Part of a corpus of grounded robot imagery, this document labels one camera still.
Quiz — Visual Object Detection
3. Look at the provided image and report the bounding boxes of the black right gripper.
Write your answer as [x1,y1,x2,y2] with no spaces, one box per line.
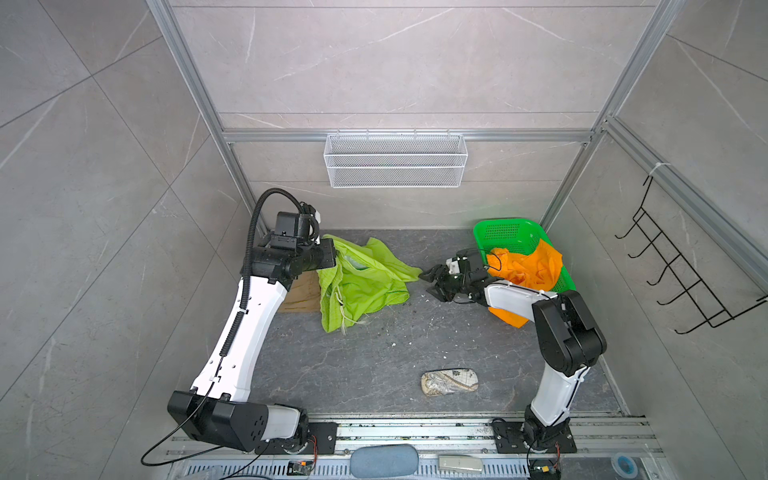
[418,264,471,301]

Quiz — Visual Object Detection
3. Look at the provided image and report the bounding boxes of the tan khaki shorts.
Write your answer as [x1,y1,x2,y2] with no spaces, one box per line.
[278,271,321,313]

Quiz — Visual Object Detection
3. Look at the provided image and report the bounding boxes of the lime green shorts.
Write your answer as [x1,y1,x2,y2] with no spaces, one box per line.
[317,234,422,333]

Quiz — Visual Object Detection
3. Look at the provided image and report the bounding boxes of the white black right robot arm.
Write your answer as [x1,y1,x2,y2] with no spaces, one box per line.
[419,257,607,452]

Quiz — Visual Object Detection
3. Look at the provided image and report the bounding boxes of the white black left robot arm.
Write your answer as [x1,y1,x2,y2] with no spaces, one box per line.
[167,188,336,454]

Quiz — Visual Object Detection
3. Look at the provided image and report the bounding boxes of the orange shorts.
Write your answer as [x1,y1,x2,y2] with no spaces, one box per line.
[484,240,563,328]

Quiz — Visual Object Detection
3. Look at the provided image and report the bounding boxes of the green plastic basket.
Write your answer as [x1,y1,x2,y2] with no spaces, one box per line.
[473,219,576,292]

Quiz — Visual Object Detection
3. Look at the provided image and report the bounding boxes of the patterned folded cloth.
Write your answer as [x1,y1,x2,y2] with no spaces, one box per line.
[420,368,479,397]

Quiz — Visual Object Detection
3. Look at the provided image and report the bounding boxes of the blue grey oval pad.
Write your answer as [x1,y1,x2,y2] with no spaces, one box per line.
[350,444,420,479]

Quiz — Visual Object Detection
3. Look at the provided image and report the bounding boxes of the small electronics board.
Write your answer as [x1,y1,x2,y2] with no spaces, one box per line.
[286,460,316,477]

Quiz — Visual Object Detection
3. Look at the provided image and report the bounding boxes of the blue tape roll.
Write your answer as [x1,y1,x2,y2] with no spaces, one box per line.
[611,453,640,479]

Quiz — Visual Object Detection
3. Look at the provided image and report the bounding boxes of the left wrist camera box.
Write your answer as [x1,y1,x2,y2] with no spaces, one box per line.
[274,211,319,242]

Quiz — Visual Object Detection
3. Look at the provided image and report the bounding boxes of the white wire mesh basket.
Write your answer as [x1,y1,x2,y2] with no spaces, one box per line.
[323,133,469,189]

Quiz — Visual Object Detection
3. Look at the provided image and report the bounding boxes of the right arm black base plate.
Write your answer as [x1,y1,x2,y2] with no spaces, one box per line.
[489,418,577,454]

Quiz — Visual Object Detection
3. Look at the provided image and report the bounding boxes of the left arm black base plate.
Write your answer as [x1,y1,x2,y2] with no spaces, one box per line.
[255,422,339,455]

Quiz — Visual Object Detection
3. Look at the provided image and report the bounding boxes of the black wire hook rack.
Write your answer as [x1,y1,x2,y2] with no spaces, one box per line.
[614,175,767,336]

